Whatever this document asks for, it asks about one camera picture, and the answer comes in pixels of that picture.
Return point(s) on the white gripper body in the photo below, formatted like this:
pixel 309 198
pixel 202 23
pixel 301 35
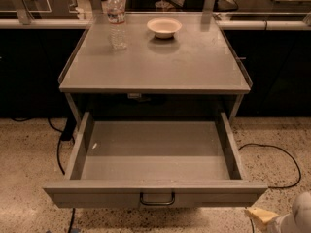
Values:
pixel 287 224

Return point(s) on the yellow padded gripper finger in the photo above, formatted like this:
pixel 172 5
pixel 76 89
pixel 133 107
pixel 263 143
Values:
pixel 260 217

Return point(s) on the grey top drawer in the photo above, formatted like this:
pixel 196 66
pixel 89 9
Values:
pixel 140 164

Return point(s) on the white paper bowl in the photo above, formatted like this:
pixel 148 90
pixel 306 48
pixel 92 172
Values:
pixel 163 27

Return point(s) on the grey metal cabinet table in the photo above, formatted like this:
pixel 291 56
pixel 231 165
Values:
pixel 196 60

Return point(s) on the plastic cup with straw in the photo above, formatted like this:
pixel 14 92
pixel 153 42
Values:
pixel 162 5

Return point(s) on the clear plastic water bottle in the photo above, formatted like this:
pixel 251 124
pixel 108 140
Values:
pixel 116 19

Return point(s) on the white horizontal rail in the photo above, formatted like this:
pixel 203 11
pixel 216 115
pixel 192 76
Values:
pixel 224 25

